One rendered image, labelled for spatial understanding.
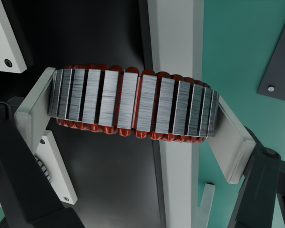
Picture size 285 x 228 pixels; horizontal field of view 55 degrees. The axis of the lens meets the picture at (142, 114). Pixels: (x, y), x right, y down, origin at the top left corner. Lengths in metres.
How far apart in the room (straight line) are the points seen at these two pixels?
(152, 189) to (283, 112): 0.90
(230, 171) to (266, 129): 1.10
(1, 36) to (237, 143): 0.25
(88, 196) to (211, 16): 0.77
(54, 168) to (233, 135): 0.31
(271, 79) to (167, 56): 0.86
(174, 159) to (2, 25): 0.24
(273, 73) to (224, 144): 0.93
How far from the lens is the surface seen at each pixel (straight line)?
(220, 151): 0.18
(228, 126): 0.18
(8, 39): 0.32
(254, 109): 1.20
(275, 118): 1.22
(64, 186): 0.45
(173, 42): 0.26
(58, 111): 0.16
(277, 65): 1.08
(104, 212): 0.48
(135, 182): 0.38
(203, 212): 1.44
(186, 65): 0.27
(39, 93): 0.16
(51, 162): 0.42
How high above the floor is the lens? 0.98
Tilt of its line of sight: 47 degrees down
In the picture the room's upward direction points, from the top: 149 degrees counter-clockwise
